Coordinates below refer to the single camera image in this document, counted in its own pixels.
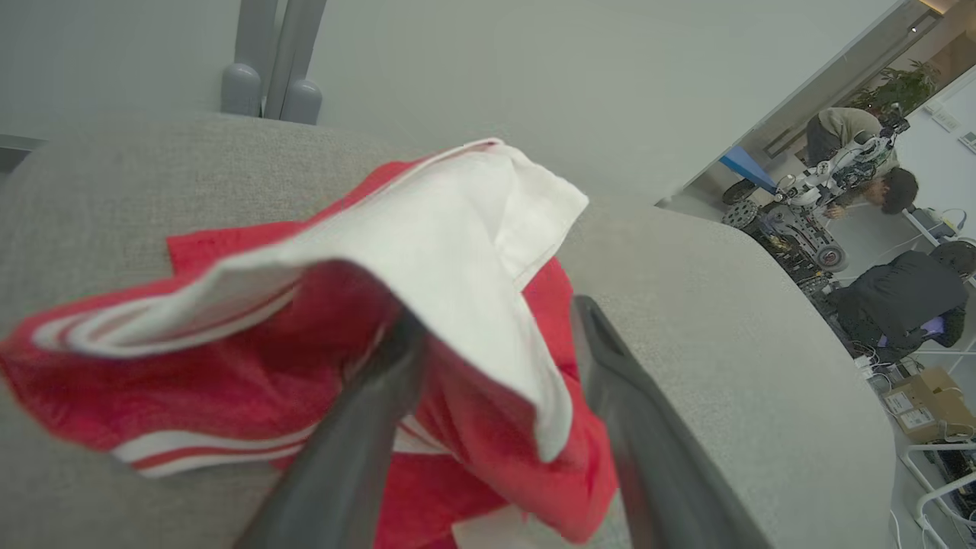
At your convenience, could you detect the person in beige top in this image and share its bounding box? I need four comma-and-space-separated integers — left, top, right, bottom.
806, 107, 920, 216

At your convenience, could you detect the green potted plant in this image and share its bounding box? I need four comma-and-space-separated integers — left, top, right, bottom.
848, 59, 942, 117

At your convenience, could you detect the person in black clothing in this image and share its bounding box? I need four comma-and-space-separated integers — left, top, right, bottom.
827, 241, 976, 364

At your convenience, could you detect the white and grey wheeled robot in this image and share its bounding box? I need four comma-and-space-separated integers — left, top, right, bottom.
722, 114, 910, 274

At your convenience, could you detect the white metal frame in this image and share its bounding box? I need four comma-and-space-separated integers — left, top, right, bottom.
902, 441, 976, 549

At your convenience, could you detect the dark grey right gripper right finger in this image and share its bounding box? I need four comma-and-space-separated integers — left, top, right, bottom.
570, 295, 775, 549

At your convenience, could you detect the blue board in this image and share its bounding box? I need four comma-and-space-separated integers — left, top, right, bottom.
719, 146, 780, 194

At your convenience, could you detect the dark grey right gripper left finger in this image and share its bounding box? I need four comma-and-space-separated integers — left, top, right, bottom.
233, 310, 429, 549

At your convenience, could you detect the brown cardboard box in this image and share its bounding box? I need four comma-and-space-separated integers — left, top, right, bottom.
882, 368, 976, 445

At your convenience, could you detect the red and white garment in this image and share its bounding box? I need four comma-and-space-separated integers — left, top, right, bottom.
0, 138, 619, 549

